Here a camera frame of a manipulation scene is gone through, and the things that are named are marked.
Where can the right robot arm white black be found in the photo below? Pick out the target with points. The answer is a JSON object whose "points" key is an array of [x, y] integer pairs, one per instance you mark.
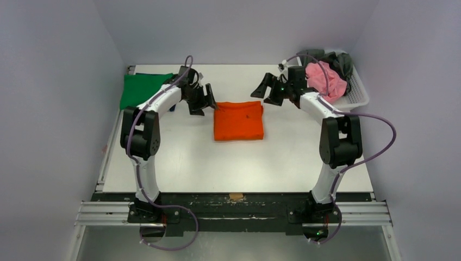
{"points": [[340, 142]]}

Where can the folded green t shirt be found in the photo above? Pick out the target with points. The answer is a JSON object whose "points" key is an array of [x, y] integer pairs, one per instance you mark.
{"points": [[139, 88]]}

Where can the pink t shirt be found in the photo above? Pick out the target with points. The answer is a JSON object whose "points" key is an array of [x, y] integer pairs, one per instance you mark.
{"points": [[316, 79]]}

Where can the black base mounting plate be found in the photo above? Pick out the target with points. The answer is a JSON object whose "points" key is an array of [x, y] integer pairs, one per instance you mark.
{"points": [[288, 213]]}

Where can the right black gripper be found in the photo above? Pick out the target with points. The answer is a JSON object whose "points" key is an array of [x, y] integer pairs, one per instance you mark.
{"points": [[277, 88]]}

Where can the orange t shirt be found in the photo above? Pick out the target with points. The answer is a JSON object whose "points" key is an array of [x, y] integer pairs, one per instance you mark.
{"points": [[238, 121]]}

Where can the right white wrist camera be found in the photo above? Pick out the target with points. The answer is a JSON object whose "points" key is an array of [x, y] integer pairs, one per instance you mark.
{"points": [[282, 65]]}

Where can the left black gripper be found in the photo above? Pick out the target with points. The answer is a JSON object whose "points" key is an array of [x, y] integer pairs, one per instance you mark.
{"points": [[208, 98]]}

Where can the brown tape piece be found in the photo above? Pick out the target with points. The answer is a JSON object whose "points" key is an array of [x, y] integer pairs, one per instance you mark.
{"points": [[236, 196]]}

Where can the dark grey t shirt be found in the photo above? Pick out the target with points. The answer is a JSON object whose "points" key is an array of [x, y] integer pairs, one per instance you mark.
{"points": [[341, 63]]}

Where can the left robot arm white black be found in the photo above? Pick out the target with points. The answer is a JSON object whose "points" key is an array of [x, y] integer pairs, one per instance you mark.
{"points": [[140, 131]]}

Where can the white plastic basket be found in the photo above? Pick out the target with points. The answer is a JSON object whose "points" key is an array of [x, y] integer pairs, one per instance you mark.
{"points": [[357, 97]]}

